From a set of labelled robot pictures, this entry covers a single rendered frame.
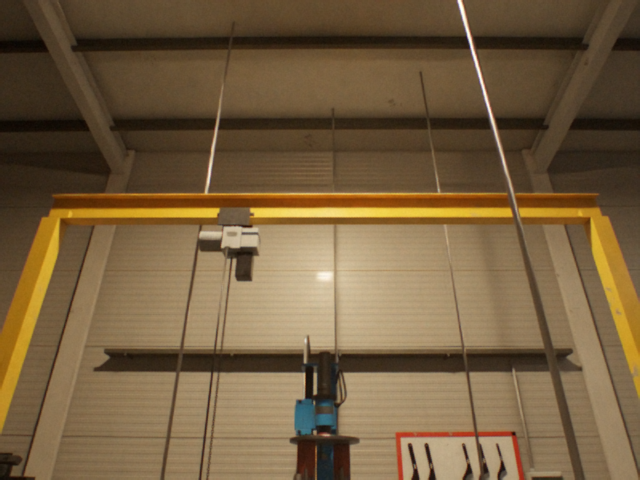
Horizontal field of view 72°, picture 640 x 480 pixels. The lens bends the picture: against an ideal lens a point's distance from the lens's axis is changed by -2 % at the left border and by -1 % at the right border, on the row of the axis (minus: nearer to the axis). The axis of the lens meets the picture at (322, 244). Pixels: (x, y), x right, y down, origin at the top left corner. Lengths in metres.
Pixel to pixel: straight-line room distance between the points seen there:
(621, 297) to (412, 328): 2.84
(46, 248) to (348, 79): 4.61
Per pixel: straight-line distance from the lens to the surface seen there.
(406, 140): 7.89
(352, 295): 6.48
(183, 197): 4.57
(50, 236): 4.78
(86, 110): 7.47
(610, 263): 4.66
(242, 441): 6.07
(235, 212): 4.26
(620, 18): 6.92
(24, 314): 4.50
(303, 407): 4.29
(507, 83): 7.60
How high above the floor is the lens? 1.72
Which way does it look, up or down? 29 degrees up
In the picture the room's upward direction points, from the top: straight up
